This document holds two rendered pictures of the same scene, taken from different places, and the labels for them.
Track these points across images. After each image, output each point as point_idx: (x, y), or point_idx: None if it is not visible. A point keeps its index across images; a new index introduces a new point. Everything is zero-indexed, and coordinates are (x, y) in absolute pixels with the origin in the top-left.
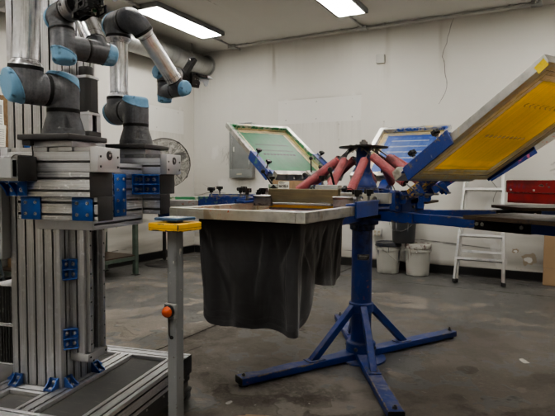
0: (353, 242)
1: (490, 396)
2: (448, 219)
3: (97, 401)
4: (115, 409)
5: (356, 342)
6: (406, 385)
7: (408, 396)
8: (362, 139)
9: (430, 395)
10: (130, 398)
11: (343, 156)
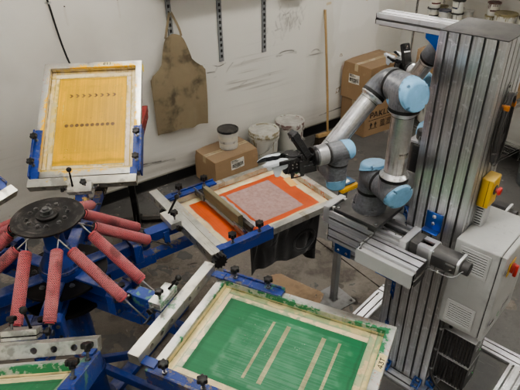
0: (88, 316)
1: (94, 309)
2: (98, 206)
3: (378, 319)
4: (367, 299)
5: (111, 389)
6: (125, 343)
7: (144, 329)
8: (48, 206)
9: (128, 324)
10: (357, 308)
11: (84, 227)
